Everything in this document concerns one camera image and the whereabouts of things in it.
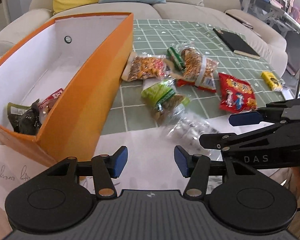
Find clear packet with orange print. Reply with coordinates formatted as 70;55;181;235
122;52;172;82

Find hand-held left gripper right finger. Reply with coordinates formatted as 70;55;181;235
174;145;258;197

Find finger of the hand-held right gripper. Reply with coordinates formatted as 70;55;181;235
199;122;288;150
229;99;298;127

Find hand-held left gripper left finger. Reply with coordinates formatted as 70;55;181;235
41;146;128;197

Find dark green snack packet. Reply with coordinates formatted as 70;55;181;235
6;100;44;134

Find orange cardboard box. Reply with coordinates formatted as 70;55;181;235
0;12;135;168

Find green pea snack packet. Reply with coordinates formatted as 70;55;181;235
141;79;191;126

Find clear packet of orange sticks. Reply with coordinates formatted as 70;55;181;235
181;48;219;91

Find green checked tablecloth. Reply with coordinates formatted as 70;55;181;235
0;19;298;146

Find red and white snack packet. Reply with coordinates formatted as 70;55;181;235
37;88;65;123

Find flat red snack packet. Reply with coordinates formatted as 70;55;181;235
177;79;215;91

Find beige sofa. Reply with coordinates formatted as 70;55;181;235
0;0;288;76

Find black notebook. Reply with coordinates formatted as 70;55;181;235
212;28;261;60

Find red cartoon snack packet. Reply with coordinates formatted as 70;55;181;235
219;72;257;112

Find white table mat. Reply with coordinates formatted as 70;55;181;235
86;114;280;202

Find grey white snack packet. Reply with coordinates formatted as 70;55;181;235
165;112;220;153

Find small yellow packet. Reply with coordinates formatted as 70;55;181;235
261;71;283;92

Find green roll snack packet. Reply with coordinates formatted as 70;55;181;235
167;47;186;71

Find paper with handwriting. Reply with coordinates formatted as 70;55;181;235
0;144;90;236

